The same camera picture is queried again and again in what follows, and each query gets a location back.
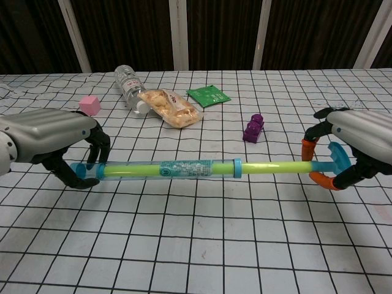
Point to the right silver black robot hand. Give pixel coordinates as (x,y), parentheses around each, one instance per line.
(367,134)

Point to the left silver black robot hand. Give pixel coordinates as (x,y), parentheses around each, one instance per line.
(43,131)

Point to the green blue toy water pump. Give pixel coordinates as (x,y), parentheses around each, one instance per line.
(190,169)

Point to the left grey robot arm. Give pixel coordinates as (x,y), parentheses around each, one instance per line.
(4,153)

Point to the pink cube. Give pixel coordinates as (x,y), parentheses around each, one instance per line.
(89,104)

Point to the clear plastic water bottle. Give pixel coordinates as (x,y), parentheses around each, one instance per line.
(128,85)

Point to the purple toy building block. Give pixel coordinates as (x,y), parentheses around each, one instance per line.
(252,132)

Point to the clear bag of snacks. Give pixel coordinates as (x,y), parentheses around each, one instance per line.
(174,111)

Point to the green foil packet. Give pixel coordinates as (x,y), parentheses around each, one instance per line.
(208,96)

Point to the white black checkered tablecloth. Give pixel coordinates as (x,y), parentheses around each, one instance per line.
(214,245)

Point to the white partition post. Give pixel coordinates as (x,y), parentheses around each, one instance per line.
(75,36)
(372,36)
(178,36)
(262,33)

